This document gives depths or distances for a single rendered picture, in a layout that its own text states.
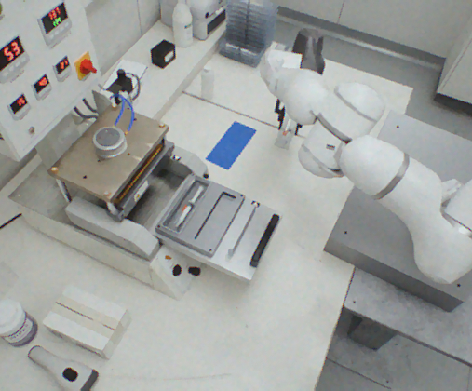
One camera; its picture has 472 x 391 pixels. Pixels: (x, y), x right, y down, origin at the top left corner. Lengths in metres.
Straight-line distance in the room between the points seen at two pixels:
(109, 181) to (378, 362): 1.50
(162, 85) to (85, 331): 0.99
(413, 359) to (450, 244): 1.33
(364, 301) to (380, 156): 0.62
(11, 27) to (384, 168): 0.76
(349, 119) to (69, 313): 0.84
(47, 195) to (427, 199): 0.98
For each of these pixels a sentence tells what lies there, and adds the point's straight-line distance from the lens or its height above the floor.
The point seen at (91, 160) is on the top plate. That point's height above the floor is 1.11.
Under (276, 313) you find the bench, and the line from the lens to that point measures 1.27.
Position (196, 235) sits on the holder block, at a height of 0.98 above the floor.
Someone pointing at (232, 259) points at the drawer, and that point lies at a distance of 1.08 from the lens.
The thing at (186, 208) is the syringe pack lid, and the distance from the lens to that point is 1.11.
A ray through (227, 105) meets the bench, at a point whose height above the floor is 0.75.
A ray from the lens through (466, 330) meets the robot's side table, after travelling 1.45.
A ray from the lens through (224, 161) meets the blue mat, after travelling 1.53.
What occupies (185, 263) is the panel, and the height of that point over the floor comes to 0.82.
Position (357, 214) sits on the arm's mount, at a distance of 1.29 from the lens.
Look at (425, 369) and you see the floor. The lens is 2.21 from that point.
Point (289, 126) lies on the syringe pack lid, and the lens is 1.59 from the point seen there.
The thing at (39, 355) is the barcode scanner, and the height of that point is 0.81.
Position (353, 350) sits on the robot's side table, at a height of 0.01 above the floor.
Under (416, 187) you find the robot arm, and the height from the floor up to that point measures 1.32.
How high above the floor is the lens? 1.94
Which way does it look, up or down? 56 degrees down
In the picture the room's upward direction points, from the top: 6 degrees clockwise
